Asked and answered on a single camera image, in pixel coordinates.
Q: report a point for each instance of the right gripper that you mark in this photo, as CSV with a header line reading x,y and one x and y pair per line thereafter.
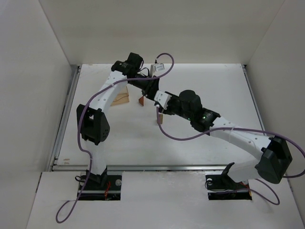
x,y
168,105

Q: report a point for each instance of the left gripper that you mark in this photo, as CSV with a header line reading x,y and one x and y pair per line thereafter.
x,y
150,88

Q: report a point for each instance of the reddish wooden triangle block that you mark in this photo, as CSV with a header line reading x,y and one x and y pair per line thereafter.
x,y
141,101

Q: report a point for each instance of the brown wooden rectangular block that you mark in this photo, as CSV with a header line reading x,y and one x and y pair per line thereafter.
x,y
159,119

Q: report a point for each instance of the amber transparent plastic box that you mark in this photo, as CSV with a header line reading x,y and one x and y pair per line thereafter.
x,y
122,97

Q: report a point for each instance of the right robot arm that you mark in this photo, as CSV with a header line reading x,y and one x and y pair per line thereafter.
x,y
271,155

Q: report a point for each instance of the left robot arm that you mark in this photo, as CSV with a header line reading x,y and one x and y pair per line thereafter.
x,y
92,123

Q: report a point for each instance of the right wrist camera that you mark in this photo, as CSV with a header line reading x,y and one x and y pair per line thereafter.
x,y
162,99

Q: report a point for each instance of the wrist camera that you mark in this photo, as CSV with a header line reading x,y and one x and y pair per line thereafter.
x,y
162,99
156,67

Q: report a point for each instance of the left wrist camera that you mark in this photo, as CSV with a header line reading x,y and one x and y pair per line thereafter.
x,y
156,67

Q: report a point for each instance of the right aluminium rail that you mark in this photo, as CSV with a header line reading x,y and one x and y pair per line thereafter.
x,y
253,97

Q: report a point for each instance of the aluminium rail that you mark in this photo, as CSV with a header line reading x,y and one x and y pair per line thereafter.
x,y
253,97
143,168
75,71

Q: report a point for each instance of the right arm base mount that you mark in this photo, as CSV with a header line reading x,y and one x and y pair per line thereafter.
x,y
221,187

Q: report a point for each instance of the front aluminium rail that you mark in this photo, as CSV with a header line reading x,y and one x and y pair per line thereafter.
x,y
143,168

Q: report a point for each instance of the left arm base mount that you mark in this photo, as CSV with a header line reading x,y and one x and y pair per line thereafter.
x,y
108,189

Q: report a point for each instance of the left aluminium rail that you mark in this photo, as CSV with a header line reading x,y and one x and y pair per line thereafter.
x,y
75,71

